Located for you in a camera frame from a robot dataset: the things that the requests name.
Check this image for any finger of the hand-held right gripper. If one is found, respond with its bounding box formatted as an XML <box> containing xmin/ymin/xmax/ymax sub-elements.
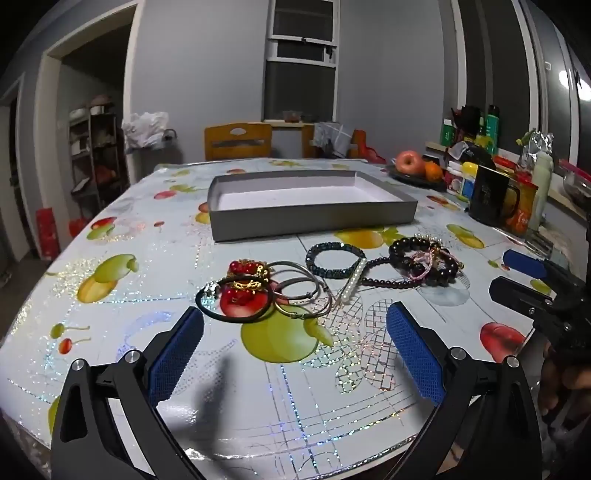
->
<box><xmin>488</xmin><ymin>276</ymin><xmax>560</xmax><ymax>325</ymax></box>
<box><xmin>502</xmin><ymin>249</ymin><xmax>570</xmax><ymax>283</ymax></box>

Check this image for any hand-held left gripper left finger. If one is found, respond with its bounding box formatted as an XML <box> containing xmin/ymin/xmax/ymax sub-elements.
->
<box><xmin>50</xmin><ymin>305</ymin><xmax>206</xmax><ymax>480</ymax></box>

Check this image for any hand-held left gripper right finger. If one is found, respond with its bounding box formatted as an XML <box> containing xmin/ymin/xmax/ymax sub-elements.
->
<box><xmin>386</xmin><ymin>302</ymin><xmax>543</xmax><ymax>480</ymax></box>

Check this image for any black hair tie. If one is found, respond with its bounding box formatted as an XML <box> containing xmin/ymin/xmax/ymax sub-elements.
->
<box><xmin>195</xmin><ymin>276</ymin><xmax>277</xmax><ymax>322</ymax></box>

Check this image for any small dark bead necklace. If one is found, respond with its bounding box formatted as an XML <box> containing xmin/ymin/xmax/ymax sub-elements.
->
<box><xmin>360</xmin><ymin>256</ymin><xmax>423</xmax><ymax>289</ymax></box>

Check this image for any pink cord bracelet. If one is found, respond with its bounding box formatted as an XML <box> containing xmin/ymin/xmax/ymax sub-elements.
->
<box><xmin>409</xmin><ymin>248</ymin><xmax>465</xmax><ymax>280</ymax></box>

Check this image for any large dark bead bracelet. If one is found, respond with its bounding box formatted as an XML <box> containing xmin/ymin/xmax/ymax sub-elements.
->
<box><xmin>389</xmin><ymin>236</ymin><xmax>458</xmax><ymax>287</ymax></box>

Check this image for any white pearl strand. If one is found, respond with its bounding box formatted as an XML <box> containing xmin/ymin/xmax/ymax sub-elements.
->
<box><xmin>339</xmin><ymin>258</ymin><xmax>369</xmax><ymax>304</ymax></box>

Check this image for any thin silver bangle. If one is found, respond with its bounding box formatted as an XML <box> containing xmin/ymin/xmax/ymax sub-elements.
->
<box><xmin>267</xmin><ymin>261</ymin><xmax>321</xmax><ymax>301</ymax></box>
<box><xmin>272</xmin><ymin>282</ymin><xmax>334</xmax><ymax>320</ymax></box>

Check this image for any red bead bracelet gold charm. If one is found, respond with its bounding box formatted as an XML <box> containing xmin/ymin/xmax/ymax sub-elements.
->
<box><xmin>228</xmin><ymin>259</ymin><xmax>278</xmax><ymax>296</ymax></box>

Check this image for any dark teal bead bracelet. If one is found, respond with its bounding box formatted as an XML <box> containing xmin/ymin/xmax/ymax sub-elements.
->
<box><xmin>305</xmin><ymin>242</ymin><xmax>366</xmax><ymax>279</ymax></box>

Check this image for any shallow grey cardboard box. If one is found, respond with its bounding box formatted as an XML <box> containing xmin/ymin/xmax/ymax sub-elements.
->
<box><xmin>208</xmin><ymin>170</ymin><xmax>419</xmax><ymax>243</ymax></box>

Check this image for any person's right hand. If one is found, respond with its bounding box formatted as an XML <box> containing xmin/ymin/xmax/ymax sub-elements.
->
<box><xmin>538</xmin><ymin>342</ymin><xmax>591</xmax><ymax>428</ymax></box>

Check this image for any black mug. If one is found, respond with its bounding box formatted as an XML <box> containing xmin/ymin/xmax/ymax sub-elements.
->
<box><xmin>468</xmin><ymin>165</ymin><xmax>522</xmax><ymax>227</ymax></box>

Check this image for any white bottle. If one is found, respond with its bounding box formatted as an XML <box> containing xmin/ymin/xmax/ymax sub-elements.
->
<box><xmin>526</xmin><ymin>152</ymin><xmax>554</xmax><ymax>232</ymax></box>

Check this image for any fruit print tablecloth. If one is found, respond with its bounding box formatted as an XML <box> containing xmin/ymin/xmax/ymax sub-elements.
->
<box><xmin>0</xmin><ymin>157</ymin><xmax>591</xmax><ymax>480</ymax></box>

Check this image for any silver foil bag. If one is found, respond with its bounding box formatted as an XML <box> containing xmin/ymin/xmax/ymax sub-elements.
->
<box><xmin>517</xmin><ymin>129</ymin><xmax>554</xmax><ymax>169</ymax></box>

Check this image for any green bottle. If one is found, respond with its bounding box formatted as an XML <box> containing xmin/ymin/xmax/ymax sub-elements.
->
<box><xmin>482</xmin><ymin>105</ymin><xmax>501</xmax><ymax>155</ymax></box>

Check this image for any dark fruit plate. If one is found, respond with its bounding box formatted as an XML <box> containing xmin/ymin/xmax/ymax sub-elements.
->
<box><xmin>387</xmin><ymin>164</ymin><xmax>448</xmax><ymax>188</ymax></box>

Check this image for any red apple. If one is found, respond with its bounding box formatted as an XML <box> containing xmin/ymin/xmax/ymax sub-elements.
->
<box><xmin>396</xmin><ymin>150</ymin><xmax>426</xmax><ymax>177</ymax></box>

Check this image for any red carton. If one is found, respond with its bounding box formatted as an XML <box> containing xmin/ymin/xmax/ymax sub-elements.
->
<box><xmin>36</xmin><ymin>208</ymin><xmax>61</xmax><ymax>260</ymax></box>

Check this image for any red bag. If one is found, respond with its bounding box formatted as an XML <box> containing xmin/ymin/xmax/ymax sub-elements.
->
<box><xmin>351</xmin><ymin>130</ymin><xmax>387</xmax><ymax>163</ymax></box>

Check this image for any metal storage shelf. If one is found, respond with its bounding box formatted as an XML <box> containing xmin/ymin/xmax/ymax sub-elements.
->
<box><xmin>69</xmin><ymin>104</ymin><xmax>129</xmax><ymax>219</ymax></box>

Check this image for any wooden chair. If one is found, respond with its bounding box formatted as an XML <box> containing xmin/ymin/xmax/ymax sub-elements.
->
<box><xmin>204</xmin><ymin>122</ymin><xmax>273</xmax><ymax>161</ymax></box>

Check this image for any white plastic bag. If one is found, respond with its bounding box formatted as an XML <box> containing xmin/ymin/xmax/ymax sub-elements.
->
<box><xmin>122</xmin><ymin>112</ymin><xmax>170</xmax><ymax>149</ymax></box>

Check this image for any grey checked bag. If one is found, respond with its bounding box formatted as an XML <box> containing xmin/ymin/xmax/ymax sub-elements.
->
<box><xmin>314</xmin><ymin>122</ymin><xmax>354</xmax><ymax>158</ymax></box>

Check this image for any wooden side table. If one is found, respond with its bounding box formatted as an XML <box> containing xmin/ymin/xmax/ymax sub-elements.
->
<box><xmin>270</xmin><ymin>120</ymin><xmax>315</xmax><ymax>158</ymax></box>

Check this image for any window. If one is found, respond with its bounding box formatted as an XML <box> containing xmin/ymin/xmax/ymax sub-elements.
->
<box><xmin>264</xmin><ymin>0</ymin><xmax>341</xmax><ymax>123</ymax></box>

